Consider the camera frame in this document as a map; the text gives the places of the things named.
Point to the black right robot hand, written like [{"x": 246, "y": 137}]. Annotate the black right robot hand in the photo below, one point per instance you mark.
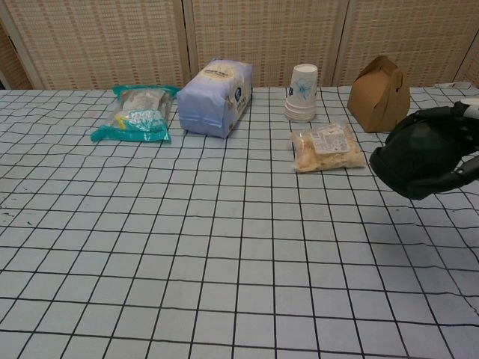
[{"x": 464, "y": 125}]

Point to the white paper cup blue flower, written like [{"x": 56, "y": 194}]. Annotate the white paper cup blue flower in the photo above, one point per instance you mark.
[{"x": 302, "y": 86}]

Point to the brown kraft paper box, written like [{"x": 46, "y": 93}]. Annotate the brown kraft paper box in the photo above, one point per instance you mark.
[{"x": 374, "y": 101}]

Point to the woven bamboo screen panel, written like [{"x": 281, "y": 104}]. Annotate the woven bamboo screen panel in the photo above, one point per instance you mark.
[
  {"x": 423, "y": 33},
  {"x": 101, "y": 41},
  {"x": 265, "y": 37}
]

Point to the clear bag of dried food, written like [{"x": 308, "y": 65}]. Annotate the clear bag of dried food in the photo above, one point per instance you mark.
[{"x": 325, "y": 149}]

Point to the lavender paper flour bag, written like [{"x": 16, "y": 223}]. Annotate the lavender paper flour bag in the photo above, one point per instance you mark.
[{"x": 213, "y": 101}]

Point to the teal snack bag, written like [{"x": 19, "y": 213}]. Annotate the teal snack bag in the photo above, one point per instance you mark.
[{"x": 140, "y": 119}]

